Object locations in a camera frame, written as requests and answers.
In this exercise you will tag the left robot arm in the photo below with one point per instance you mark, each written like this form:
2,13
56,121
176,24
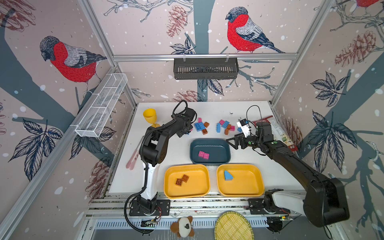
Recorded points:
154,147

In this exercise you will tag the blue sloped lego brick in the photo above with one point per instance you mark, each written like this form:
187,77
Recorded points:
228,176

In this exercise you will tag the yellow tray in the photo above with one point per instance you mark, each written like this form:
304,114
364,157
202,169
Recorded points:
198,184
247,182

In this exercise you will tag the brown lego brick front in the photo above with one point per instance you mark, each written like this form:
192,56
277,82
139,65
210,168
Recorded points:
185,178

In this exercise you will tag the pink tongs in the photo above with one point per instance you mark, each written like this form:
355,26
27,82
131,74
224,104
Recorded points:
132,161

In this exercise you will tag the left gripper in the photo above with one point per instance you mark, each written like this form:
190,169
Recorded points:
181,133

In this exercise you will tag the woven bamboo plate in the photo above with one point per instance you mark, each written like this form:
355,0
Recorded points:
233,226

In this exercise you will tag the blue upright lego brick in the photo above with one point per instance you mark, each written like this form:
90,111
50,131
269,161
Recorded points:
218,128

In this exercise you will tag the white wire basket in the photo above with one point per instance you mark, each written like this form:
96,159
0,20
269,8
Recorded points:
100,110

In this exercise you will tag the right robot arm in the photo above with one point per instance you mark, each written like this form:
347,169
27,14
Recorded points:
323,200

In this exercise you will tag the small pink lego brick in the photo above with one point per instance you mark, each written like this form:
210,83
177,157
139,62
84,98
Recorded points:
206,156

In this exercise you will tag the black hanging basket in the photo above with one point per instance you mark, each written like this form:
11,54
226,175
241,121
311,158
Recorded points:
206,69

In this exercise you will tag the yellow plastic goblet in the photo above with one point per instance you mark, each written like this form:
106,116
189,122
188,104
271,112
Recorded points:
150,116

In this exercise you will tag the large blue lego brick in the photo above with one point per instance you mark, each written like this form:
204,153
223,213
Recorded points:
199,126

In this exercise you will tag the blue lego brick right group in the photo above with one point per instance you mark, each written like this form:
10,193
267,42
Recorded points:
225,124

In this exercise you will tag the left yellow tray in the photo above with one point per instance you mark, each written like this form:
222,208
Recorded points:
198,184

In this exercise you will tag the snack package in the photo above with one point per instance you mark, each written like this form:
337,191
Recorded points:
278,132

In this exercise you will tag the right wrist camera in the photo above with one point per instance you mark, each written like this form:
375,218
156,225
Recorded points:
245,126

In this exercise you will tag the dark teal tray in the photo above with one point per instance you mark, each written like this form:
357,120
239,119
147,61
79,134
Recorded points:
218,149

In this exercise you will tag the plush toy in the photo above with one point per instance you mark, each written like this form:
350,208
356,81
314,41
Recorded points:
183,227

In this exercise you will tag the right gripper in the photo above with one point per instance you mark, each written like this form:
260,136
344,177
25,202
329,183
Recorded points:
237,141

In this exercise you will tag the right yellow tray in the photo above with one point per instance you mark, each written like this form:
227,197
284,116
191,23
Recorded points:
247,182

